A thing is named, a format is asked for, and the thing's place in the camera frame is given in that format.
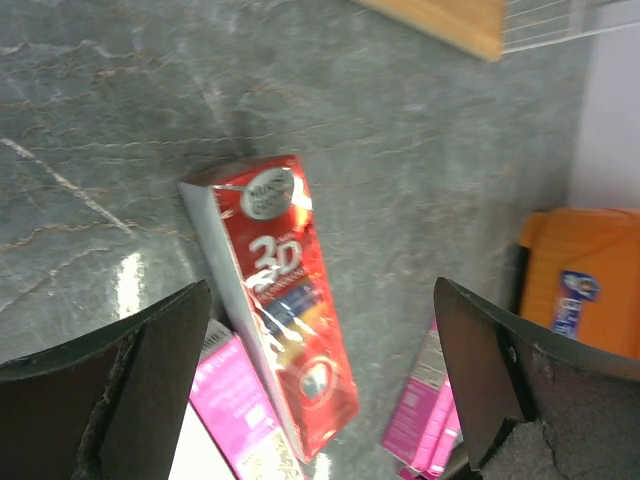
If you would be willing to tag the orange plastic basket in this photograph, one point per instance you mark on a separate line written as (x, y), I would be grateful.
(581, 276)

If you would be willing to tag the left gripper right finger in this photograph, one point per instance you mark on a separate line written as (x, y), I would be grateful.
(533, 404)

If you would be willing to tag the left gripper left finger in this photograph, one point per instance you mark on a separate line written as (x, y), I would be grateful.
(108, 404)

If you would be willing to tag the pink toothpaste box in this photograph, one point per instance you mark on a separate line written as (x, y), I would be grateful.
(437, 463)
(230, 400)
(423, 408)

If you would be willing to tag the red 3D toothpaste box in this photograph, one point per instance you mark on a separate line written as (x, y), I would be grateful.
(255, 224)

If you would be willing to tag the white wire wooden shelf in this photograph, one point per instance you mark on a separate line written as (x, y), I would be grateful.
(489, 29)

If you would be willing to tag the silver toothpaste box right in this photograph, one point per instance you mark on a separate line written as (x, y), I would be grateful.
(196, 456)

